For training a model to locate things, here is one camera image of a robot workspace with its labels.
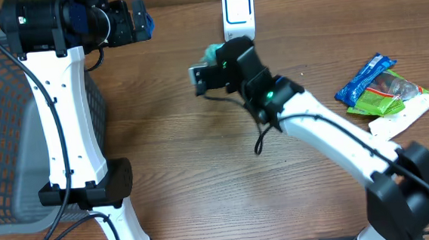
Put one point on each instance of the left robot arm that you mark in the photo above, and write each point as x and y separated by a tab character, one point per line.
49	39

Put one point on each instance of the mint green white packet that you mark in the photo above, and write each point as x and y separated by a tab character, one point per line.
209	56

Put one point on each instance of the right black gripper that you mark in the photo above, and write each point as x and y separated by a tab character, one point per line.
229	86

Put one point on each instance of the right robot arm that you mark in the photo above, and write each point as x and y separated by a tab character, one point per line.
396	179

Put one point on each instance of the green gummy candy bag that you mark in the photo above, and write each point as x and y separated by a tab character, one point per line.
386	95

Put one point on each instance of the grey plastic mesh basket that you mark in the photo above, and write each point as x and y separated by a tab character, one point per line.
24	159

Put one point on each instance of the blue snack packet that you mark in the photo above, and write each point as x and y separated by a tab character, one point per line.
352	91

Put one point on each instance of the white tube with gold cap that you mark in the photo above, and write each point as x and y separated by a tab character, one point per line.
388	126

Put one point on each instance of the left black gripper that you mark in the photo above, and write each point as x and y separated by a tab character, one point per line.
127	33

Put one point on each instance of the white barcode scanner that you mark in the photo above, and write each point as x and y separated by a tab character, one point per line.
238	19

